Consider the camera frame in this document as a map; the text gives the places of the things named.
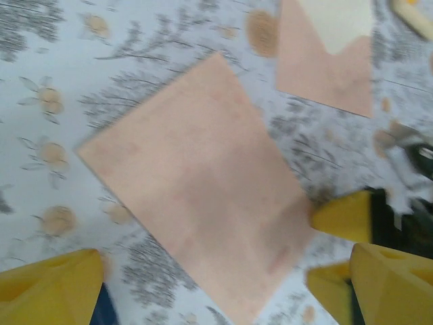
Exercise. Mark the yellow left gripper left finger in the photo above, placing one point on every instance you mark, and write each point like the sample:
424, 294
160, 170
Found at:
50, 291

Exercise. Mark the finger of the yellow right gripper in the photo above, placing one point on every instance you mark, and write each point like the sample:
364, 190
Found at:
329, 291
348, 218

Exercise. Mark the cream yellow calculator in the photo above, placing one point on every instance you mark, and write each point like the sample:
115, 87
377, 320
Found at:
416, 20

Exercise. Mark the pink paper letter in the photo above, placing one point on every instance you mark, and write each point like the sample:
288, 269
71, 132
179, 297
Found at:
203, 176

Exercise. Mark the floral patterned table cover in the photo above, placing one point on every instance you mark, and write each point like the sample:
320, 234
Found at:
50, 67

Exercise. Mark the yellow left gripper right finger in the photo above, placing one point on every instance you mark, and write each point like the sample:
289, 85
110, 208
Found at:
395, 291

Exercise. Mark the pink envelope cream inside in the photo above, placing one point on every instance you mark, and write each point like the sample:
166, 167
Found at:
314, 74

